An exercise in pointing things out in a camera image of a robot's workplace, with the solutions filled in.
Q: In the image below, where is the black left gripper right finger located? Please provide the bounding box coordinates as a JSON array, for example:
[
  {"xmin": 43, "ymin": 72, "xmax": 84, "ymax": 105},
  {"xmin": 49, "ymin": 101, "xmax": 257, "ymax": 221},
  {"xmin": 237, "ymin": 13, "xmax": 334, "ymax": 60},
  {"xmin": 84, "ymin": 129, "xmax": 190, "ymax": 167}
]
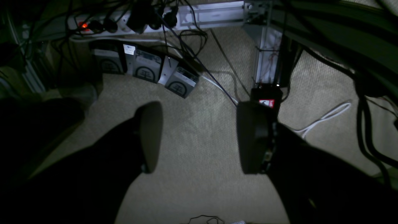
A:
[{"xmin": 236, "ymin": 101, "xmax": 397, "ymax": 224}]

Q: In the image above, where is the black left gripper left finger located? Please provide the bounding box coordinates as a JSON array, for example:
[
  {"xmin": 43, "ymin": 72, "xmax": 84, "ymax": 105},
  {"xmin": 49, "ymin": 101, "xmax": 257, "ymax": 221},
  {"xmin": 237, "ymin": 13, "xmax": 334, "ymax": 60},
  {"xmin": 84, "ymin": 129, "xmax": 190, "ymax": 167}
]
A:
[{"xmin": 1, "ymin": 101, "xmax": 163, "ymax": 224}]

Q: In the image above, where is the black box red label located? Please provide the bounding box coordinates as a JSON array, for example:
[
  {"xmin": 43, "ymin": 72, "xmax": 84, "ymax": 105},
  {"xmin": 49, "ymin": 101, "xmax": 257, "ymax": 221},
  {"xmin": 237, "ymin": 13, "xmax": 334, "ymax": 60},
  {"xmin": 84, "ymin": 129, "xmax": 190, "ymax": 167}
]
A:
[{"xmin": 250, "ymin": 84, "xmax": 283, "ymax": 110}]

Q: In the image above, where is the grey foot pedal left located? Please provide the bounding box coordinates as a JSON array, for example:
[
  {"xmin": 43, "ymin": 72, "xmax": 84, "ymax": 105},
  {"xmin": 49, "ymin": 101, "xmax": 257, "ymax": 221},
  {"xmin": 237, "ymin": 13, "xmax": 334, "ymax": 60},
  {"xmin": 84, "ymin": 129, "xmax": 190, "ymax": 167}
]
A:
[{"xmin": 91, "ymin": 48, "xmax": 125, "ymax": 75}]

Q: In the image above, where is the grey foot pedal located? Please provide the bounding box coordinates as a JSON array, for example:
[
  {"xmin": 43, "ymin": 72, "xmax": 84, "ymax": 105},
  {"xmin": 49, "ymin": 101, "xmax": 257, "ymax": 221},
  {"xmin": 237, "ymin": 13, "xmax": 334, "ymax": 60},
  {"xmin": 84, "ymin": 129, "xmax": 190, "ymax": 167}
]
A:
[
  {"xmin": 165, "ymin": 66, "xmax": 199, "ymax": 98},
  {"xmin": 132, "ymin": 49, "xmax": 163, "ymax": 83},
  {"xmin": 91, "ymin": 48, "xmax": 125, "ymax": 75}
]

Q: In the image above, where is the grey foot pedal middle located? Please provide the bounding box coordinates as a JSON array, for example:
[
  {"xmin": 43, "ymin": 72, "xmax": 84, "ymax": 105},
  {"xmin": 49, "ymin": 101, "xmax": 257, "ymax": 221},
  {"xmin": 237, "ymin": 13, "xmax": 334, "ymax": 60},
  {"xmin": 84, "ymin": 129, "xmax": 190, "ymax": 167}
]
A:
[{"xmin": 132, "ymin": 49, "xmax": 163, "ymax": 83}]

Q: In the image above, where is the grey foot pedal right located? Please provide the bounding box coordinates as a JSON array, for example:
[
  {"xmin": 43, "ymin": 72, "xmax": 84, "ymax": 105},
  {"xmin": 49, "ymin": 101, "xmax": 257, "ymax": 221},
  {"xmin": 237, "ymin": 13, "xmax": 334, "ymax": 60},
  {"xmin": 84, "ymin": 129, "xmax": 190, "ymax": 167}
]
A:
[{"xmin": 165, "ymin": 66, "xmax": 199, "ymax": 98}]

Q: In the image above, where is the white power strip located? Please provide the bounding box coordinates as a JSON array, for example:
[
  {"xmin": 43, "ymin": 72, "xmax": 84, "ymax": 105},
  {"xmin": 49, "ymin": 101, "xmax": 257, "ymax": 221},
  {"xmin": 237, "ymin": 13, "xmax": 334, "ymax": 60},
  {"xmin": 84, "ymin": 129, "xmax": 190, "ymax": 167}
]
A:
[{"xmin": 68, "ymin": 9, "xmax": 199, "ymax": 39}]

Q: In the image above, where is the white cable on floor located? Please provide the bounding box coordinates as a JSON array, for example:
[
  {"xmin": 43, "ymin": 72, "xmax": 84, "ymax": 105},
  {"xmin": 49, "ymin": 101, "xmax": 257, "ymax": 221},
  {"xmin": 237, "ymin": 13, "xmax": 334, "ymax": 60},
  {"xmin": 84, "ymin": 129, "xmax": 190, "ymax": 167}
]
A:
[{"xmin": 292, "ymin": 102, "xmax": 352, "ymax": 139}]

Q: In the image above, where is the aluminium table frame leg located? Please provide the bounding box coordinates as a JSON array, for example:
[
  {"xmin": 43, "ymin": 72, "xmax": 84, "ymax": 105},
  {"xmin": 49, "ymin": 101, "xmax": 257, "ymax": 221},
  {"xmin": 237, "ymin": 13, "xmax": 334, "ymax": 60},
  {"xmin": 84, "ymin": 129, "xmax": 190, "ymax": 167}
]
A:
[{"xmin": 187, "ymin": 2, "xmax": 283, "ymax": 89}]

